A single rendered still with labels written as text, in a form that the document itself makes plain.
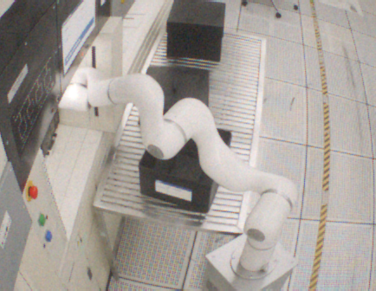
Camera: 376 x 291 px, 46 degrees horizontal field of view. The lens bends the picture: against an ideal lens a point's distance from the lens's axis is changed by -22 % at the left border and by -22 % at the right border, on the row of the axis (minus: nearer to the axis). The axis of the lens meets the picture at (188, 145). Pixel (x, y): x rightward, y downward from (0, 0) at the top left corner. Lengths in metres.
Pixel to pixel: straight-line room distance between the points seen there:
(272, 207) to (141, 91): 0.51
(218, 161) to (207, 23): 1.11
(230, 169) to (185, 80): 0.90
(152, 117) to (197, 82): 0.88
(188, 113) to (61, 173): 0.69
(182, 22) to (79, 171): 0.94
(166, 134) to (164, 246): 1.40
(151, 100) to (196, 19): 1.09
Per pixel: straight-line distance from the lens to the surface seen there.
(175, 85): 2.34
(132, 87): 1.57
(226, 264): 1.94
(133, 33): 2.72
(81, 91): 1.84
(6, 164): 1.23
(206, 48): 2.63
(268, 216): 1.56
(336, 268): 2.91
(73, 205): 1.96
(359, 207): 3.21
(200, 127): 1.61
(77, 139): 2.18
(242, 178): 1.58
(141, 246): 2.86
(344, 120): 3.71
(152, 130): 1.53
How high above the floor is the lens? 2.45
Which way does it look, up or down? 48 degrees down
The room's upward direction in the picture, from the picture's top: 3 degrees clockwise
